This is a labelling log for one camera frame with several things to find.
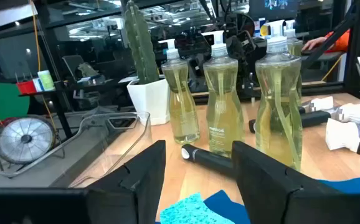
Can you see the dark blue wavy sponge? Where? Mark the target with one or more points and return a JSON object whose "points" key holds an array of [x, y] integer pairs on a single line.
{"points": [[351, 186], [226, 205]]}

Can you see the dark computer monitor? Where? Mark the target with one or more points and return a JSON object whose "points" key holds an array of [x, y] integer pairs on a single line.
{"points": [[273, 7]]}

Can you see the person's hand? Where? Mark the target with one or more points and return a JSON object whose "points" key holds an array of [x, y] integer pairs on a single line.
{"points": [[314, 43]]}

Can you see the black aluminium rig frame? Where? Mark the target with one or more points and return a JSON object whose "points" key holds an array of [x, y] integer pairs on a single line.
{"points": [[358, 46]]}

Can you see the green cactus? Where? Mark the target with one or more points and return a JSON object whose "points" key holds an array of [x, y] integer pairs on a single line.
{"points": [[141, 46]]}

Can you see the green labelled white cup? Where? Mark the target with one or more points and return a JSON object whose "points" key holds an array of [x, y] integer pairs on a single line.
{"points": [[46, 80]]}

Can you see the clear yellow soap pump bottle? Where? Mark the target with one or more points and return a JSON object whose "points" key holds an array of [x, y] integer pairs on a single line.
{"points": [[223, 109], [181, 102], [295, 46], [278, 109]]}

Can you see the white plant pot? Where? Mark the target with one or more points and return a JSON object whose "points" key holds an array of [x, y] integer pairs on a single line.
{"points": [[149, 99]]}

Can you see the green board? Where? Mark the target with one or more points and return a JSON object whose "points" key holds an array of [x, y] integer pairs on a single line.
{"points": [[7, 102]]}

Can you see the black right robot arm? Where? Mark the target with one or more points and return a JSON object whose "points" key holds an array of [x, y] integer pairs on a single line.
{"points": [[245, 46]]}

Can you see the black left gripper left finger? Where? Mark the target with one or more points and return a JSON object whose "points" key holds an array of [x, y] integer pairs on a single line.
{"points": [[130, 193]]}

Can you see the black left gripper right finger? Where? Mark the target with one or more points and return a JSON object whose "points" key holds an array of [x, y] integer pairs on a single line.
{"points": [[276, 199]]}

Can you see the metal floor fan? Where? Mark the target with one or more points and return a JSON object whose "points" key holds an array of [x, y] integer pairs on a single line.
{"points": [[24, 139]]}

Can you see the clear plastic bin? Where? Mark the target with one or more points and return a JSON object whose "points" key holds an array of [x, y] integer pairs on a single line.
{"points": [[117, 140]]}

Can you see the black shelf table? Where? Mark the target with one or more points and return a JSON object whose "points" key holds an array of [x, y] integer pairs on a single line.
{"points": [[61, 115]]}

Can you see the red container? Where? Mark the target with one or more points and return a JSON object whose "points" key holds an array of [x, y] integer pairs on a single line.
{"points": [[26, 87]]}

